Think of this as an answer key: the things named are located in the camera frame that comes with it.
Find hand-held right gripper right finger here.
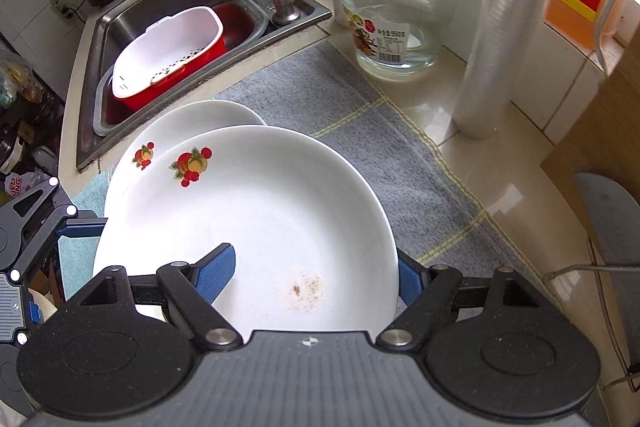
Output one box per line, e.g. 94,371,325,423
375,251,538,350

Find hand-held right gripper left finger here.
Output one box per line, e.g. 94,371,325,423
75,243,244,353

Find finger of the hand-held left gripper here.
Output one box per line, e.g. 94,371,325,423
0,178,108,282
16,301,43,345

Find white plate fruit print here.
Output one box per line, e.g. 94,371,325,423
92,125,399,340
103,99,268,220

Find printed plastic bag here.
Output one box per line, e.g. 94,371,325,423
0,171,41,208

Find white strainer basket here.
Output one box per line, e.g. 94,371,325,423
111,6,224,100

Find grey checked dish mat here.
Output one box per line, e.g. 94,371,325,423
215,39,566,313

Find stainless steel sink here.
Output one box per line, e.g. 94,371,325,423
75,0,333,172

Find bamboo cutting board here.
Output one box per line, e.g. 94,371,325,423
540,52,640,268

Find steel sink basin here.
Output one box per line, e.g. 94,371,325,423
92,0,271,138

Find thick plastic bag roll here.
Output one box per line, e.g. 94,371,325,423
457,0,573,140

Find metal wire rack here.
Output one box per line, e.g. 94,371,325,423
542,239,640,390

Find kitchen knife black handle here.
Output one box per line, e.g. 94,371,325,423
572,172,640,265

